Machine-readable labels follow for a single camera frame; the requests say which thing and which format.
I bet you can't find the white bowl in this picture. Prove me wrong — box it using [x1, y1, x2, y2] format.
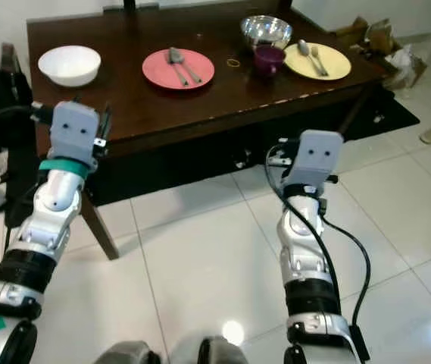
[38, 45, 102, 87]

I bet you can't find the dark brown wooden table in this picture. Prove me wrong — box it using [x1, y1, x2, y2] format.
[26, 0, 398, 262]

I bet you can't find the pink plate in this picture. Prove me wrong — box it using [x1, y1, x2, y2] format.
[142, 47, 215, 90]

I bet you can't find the purple cup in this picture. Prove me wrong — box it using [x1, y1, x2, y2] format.
[253, 44, 286, 77]

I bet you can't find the steel fork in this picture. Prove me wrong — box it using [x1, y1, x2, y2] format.
[164, 50, 184, 86]
[310, 44, 329, 77]

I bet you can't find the yellow plate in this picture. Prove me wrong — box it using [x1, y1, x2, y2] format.
[283, 42, 352, 80]

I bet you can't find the steel spoon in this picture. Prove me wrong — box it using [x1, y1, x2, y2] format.
[167, 47, 203, 84]
[296, 39, 322, 77]

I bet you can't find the shiny steel bowl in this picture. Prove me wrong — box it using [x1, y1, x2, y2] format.
[240, 15, 293, 51]

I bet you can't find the black monitor stand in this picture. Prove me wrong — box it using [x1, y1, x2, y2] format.
[103, 0, 155, 12]

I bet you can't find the white plastic bag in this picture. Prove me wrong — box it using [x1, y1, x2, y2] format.
[382, 44, 428, 92]

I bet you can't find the brown paper bag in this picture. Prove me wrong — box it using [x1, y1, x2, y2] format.
[336, 17, 405, 58]

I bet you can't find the grey robot right leg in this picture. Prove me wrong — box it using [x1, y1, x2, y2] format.
[196, 336, 261, 364]

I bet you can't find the grey robot leg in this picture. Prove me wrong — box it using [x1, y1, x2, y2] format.
[94, 340, 159, 364]
[196, 336, 261, 364]

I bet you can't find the grey robot left leg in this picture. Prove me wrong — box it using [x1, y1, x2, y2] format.
[94, 340, 159, 364]

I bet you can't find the grey-blue left wrist camera mount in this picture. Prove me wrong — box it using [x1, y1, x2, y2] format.
[50, 101, 101, 169]

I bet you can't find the grey-blue wrist camera mount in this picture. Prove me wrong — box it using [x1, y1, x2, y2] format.
[283, 129, 345, 190]
[50, 101, 101, 169]

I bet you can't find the grey-blue right wrist camera mount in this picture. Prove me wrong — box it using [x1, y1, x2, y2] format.
[283, 129, 345, 190]

